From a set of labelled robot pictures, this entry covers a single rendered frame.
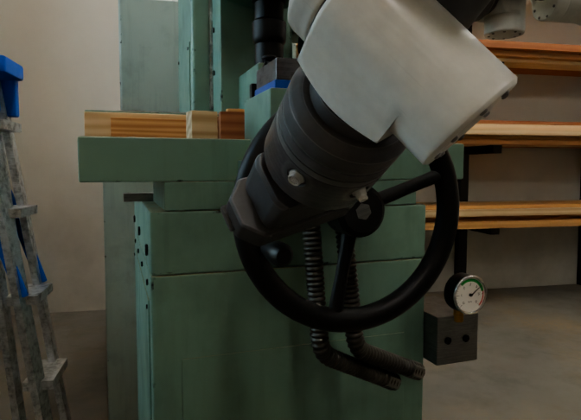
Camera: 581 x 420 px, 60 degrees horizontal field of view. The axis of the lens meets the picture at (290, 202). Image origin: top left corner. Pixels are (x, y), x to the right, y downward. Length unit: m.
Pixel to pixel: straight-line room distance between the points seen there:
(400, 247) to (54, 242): 2.67
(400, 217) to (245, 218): 0.46
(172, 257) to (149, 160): 0.14
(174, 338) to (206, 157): 0.26
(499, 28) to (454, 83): 0.69
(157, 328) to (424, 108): 0.56
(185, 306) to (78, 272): 2.58
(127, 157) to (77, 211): 2.55
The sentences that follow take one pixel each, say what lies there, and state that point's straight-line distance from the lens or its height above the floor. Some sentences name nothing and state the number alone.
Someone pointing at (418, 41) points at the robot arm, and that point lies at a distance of 0.27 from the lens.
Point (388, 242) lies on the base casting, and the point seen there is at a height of 0.74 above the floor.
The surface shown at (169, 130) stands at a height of 0.92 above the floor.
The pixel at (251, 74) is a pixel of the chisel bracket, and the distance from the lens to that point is 0.91.
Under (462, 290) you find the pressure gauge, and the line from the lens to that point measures 0.84.
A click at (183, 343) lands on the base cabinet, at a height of 0.61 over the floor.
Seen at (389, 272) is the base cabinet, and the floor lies 0.69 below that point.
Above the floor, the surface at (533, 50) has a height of 1.55.
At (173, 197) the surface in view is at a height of 0.82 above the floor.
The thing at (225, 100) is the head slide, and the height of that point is 0.99.
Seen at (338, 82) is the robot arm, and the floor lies 0.91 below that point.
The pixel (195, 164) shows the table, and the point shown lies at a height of 0.86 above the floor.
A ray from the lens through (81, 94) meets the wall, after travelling 3.26.
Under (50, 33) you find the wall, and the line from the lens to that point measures 3.35.
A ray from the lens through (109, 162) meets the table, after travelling 0.70.
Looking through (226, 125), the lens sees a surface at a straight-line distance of 0.83.
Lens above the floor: 0.86
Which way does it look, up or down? 4 degrees down
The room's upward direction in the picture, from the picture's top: straight up
